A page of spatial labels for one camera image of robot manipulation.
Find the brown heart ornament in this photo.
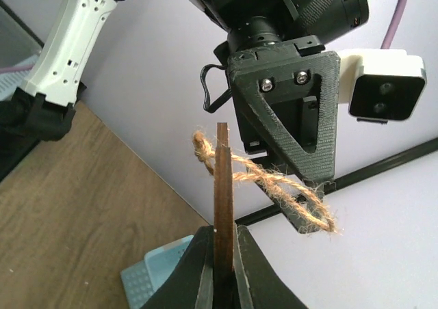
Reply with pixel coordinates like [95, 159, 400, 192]
[190, 121, 343, 276]

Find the black frame post right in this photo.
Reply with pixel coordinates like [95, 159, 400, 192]
[235, 138, 437, 229]

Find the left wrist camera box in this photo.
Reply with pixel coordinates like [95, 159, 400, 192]
[337, 49, 427, 124]

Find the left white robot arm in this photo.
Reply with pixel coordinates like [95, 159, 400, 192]
[82, 0, 244, 221]

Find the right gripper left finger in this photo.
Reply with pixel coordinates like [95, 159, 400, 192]
[143, 226, 214, 309]

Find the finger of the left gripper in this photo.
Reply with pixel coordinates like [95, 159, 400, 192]
[254, 173, 338, 234]
[227, 50, 340, 180]

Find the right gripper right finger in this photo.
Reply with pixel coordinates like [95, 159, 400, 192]
[233, 225, 307, 309]

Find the blue plastic basket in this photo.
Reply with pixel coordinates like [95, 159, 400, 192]
[120, 235, 193, 309]

